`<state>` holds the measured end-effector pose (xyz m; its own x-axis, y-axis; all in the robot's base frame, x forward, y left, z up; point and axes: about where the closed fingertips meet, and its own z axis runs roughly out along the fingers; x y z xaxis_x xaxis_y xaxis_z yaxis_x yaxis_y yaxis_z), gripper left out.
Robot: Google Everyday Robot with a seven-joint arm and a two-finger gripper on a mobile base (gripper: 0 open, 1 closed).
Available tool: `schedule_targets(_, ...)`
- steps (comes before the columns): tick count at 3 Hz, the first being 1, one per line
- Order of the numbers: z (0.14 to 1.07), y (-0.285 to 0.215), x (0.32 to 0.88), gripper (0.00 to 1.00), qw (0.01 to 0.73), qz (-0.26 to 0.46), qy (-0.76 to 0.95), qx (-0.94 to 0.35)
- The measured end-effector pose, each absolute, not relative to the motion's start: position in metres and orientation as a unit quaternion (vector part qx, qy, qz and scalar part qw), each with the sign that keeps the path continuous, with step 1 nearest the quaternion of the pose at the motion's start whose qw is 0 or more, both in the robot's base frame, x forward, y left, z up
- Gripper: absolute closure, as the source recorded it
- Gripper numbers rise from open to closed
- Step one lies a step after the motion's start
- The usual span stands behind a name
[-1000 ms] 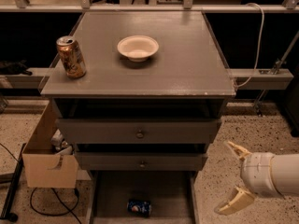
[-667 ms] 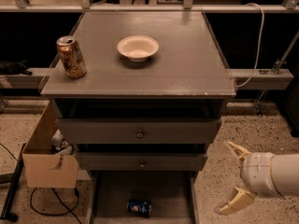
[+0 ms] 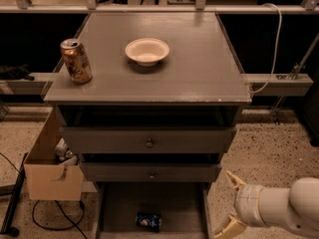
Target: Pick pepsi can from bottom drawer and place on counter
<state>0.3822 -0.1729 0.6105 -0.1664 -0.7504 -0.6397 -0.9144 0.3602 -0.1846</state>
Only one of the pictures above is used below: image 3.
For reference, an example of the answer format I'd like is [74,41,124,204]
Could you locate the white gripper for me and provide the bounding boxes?
[213,170,265,239]

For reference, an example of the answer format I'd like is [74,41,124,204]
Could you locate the blue pepsi can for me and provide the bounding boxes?
[136,212,161,231]

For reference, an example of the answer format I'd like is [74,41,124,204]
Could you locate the grey bottom drawer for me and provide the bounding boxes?
[90,182,213,239]

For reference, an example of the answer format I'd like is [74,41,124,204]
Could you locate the grey drawer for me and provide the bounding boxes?
[80,162,221,183]
[60,126,236,153]
[90,182,213,239]

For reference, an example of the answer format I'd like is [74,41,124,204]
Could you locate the grey drawer cabinet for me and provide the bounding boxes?
[43,11,252,184]

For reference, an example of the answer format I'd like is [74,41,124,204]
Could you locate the grey middle drawer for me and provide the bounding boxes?
[80,162,221,183]

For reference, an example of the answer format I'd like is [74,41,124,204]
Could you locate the grey top drawer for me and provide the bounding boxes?
[60,126,236,153]

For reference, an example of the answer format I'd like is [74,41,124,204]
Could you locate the gold soda can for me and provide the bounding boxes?
[60,39,92,84]

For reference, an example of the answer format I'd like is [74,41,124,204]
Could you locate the metal diagonal strut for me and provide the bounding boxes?
[270,32,319,124]

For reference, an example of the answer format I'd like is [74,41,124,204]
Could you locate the crumpled items in box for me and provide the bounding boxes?
[54,138,78,165]

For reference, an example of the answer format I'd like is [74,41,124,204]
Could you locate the white bowl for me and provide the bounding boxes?
[125,38,169,67]

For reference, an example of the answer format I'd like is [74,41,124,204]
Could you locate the cardboard box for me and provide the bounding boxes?
[24,111,84,201]

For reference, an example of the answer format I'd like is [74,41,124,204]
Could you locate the black stand leg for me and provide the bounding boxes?
[0,153,27,238]

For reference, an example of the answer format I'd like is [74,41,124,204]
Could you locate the black floor cable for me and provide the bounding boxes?
[31,199,88,239]

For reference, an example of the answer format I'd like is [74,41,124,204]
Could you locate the white cable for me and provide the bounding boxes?
[248,2,283,96]

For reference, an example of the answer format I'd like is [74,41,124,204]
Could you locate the black object on rail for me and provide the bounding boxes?
[0,64,35,81]

